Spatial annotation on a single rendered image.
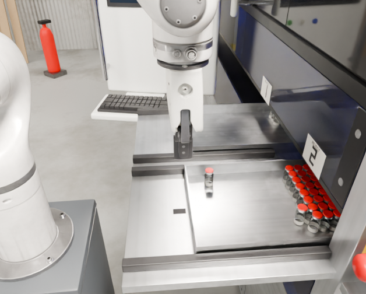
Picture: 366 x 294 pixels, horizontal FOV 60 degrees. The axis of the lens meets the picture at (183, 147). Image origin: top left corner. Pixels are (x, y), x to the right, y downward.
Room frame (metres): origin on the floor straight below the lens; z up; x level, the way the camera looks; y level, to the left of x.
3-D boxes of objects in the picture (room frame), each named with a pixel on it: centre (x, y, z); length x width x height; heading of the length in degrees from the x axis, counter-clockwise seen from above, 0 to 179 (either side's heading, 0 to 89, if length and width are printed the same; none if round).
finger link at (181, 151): (0.43, 0.00, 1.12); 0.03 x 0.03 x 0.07; 4
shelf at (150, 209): (0.70, -0.10, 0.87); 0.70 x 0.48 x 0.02; 4
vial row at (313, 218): (0.54, -0.27, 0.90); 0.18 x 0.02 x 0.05; 5
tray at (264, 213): (0.53, -0.18, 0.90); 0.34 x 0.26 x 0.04; 95
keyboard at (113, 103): (1.20, 0.14, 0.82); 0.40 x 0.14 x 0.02; 83
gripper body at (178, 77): (0.45, 0.00, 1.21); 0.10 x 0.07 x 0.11; 4
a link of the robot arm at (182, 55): (0.45, 0.00, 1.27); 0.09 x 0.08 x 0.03; 4
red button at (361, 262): (0.29, -0.28, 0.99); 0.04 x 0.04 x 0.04; 4
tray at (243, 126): (0.87, -0.16, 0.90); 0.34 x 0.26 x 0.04; 94
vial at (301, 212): (0.48, -0.25, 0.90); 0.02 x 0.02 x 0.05
